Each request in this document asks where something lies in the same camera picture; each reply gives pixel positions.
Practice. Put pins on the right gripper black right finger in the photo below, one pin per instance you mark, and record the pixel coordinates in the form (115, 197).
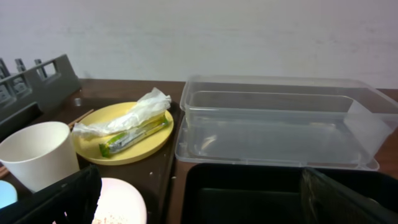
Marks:
(325, 200)

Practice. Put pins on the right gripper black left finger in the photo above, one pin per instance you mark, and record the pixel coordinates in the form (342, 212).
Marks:
(73, 199)

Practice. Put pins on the pink bowl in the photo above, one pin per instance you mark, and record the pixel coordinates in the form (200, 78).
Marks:
(119, 203)

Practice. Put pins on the white paper cup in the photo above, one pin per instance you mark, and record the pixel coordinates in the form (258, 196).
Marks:
(40, 155)

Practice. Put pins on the light blue bowl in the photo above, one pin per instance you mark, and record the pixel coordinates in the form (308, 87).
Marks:
(8, 194)

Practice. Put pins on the green yellow snack wrapper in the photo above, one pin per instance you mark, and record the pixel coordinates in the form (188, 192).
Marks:
(124, 140)

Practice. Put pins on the white tissue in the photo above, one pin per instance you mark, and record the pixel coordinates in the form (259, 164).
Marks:
(150, 105)

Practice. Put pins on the yellow round plate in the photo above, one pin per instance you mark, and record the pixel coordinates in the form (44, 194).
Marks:
(89, 149)

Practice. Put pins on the wooden chopstick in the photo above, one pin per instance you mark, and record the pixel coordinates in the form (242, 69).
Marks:
(71, 125)

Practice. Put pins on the dark brown serving tray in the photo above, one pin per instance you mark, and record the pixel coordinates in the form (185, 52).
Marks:
(150, 176)

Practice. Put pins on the clear plastic container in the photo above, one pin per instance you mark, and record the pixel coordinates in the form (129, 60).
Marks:
(284, 121)

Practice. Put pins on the black rectangular bin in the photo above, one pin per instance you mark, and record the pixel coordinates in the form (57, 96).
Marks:
(225, 193)

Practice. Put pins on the grey plastic dish rack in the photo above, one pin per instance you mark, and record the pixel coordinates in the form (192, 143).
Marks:
(32, 92)

